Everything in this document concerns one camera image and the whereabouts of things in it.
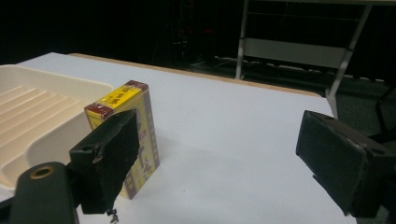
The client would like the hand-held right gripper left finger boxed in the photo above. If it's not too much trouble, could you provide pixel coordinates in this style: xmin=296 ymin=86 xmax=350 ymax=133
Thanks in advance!
xmin=68 ymin=108 xmax=140 ymax=215

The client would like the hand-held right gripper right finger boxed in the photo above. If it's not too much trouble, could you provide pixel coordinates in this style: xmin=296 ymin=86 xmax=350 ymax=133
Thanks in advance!
xmin=295 ymin=109 xmax=396 ymax=218

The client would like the metal frame table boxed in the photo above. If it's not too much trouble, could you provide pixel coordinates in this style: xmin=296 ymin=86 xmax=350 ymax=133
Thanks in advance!
xmin=234 ymin=0 xmax=396 ymax=119

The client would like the cream plastic tray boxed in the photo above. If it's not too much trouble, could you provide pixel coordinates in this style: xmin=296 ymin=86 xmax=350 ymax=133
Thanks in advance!
xmin=0 ymin=63 xmax=114 ymax=190

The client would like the yellow and red box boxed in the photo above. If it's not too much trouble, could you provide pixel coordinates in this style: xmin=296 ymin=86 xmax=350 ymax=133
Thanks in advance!
xmin=84 ymin=79 xmax=161 ymax=200

